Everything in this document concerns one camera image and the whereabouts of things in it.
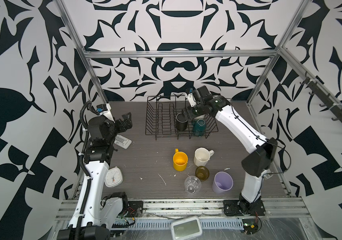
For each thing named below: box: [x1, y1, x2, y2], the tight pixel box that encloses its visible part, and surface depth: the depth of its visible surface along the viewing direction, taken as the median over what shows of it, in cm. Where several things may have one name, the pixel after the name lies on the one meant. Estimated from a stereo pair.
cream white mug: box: [193, 147, 215, 167], surface depth 85 cm
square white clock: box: [104, 166, 124, 188], surface depth 83 cm
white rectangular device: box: [114, 134, 132, 150], surface depth 98 cm
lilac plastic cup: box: [212, 171, 234, 194], surface depth 74 cm
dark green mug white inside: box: [192, 118, 207, 137], surface depth 96 cm
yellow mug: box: [173, 148, 189, 172], surface depth 86 cm
